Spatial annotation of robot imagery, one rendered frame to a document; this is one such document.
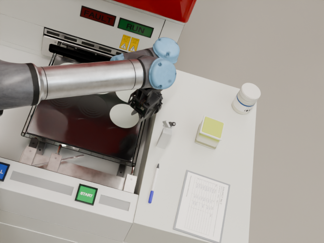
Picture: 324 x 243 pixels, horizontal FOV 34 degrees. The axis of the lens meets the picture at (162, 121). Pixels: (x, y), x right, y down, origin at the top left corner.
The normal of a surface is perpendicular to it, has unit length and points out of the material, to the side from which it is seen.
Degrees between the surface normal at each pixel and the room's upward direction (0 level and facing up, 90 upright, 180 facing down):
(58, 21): 90
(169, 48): 0
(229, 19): 0
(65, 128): 0
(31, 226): 90
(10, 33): 90
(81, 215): 90
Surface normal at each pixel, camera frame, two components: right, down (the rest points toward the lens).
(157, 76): 0.51, 0.22
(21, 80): 0.32, -0.18
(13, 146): 0.25, -0.56
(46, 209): -0.15, 0.78
